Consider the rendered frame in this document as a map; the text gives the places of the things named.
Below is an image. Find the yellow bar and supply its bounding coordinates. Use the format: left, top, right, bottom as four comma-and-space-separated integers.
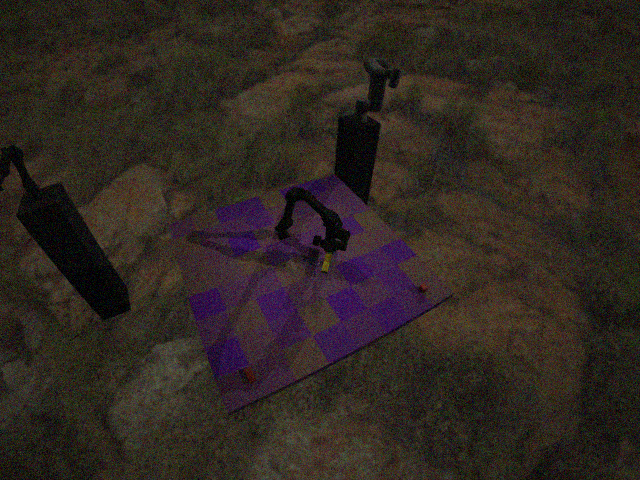
321, 252, 332, 274

